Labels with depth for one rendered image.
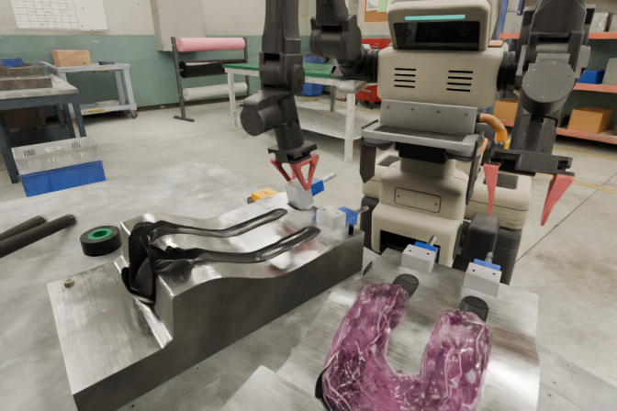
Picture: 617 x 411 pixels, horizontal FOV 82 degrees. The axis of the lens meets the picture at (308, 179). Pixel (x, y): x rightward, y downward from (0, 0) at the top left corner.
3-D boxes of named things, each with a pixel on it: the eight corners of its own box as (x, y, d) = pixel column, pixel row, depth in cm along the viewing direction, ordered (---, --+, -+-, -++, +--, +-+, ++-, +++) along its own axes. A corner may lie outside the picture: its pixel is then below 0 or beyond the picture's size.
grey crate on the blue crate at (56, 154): (93, 150, 351) (90, 136, 345) (103, 161, 321) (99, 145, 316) (16, 163, 315) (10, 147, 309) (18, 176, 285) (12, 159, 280)
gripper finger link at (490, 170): (528, 222, 50) (542, 157, 50) (473, 210, 53) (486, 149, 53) (524, 223, 56) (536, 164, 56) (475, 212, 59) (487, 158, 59)
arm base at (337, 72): (380, 52, 94) (340, 51, 100) (373, 32, 87) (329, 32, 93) (371, 81, 92) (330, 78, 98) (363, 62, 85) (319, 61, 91)
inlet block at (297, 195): (330, 183, 89) (325, 162, 87) (343, 185, 85) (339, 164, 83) (288, 205, 82) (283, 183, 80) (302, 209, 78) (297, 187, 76)
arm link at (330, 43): (362, 42, 89) (342, 41, 92) (349, 14, 80) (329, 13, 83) (349, 74, 88) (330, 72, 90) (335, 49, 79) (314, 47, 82)
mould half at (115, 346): (286, 223, 92) (286, 173, 87) (362, 270, 73) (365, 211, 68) (55, 311, 62) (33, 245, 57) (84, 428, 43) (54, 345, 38)
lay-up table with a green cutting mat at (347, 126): (283, 116, 607) (282, 53, 569) (406, 144, 446) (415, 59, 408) (226, 127, 535) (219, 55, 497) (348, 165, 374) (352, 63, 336)
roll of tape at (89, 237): (90, 261, 76) (86, 247, 75) (77, 247, 81) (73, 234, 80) (128, 246, 81) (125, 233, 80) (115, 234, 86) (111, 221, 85)
